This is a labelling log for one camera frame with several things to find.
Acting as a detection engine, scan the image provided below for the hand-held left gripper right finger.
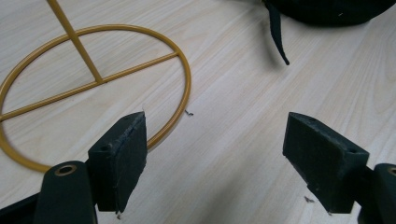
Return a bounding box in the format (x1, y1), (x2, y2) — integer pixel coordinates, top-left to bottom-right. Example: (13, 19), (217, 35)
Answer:
(282, 112), (370, 215)

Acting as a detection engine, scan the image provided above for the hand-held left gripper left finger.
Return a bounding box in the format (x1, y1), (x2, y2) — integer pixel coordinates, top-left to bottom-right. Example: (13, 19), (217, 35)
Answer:
(86, 111), (149, 215)

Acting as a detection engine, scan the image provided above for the gold metal wire stand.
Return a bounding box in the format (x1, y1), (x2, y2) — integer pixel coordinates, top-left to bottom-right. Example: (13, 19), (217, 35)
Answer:
(0, 0), (192, 174)

